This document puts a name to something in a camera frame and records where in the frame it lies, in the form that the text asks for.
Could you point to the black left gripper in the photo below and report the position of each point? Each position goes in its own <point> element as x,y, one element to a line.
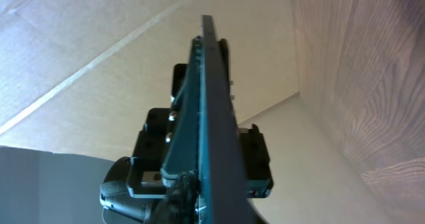
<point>199,161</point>

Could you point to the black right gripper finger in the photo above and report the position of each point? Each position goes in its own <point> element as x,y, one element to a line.
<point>178,205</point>

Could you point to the Samsung Galaxy smartphone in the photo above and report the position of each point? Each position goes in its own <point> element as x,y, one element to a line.
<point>224,187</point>

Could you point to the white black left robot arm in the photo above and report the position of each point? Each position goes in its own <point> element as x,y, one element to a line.
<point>120,207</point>

